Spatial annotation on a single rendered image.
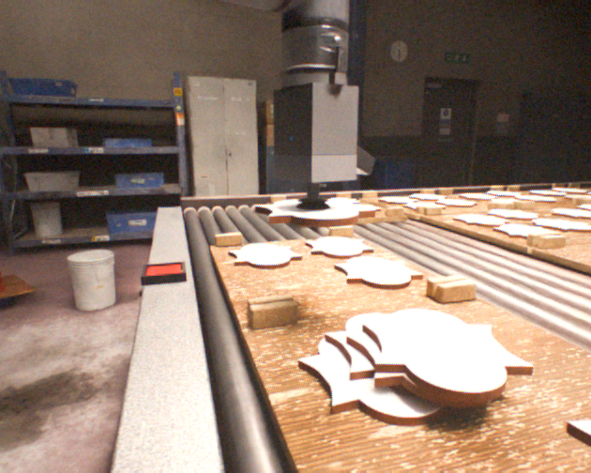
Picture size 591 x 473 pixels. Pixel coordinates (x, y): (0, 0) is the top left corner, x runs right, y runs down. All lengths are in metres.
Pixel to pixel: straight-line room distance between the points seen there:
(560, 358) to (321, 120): 0.35
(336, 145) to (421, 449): 0.30
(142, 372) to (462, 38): 7.19
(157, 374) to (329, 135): 0.32
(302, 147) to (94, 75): 5.24
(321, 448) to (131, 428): 0.17
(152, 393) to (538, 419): 0.35
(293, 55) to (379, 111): 6.01
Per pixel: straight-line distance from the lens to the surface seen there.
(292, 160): 0.47
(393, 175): 5.96
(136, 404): 0.44
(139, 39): 5.68
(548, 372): 0.49
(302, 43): 0.47
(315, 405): 0.38
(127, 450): 0.39
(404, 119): 6.70
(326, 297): 0.60
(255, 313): 0.49
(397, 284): 0.64
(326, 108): 0.45
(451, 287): 0.61
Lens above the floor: 1.16
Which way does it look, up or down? 13 degrees down
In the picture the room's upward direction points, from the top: straight up
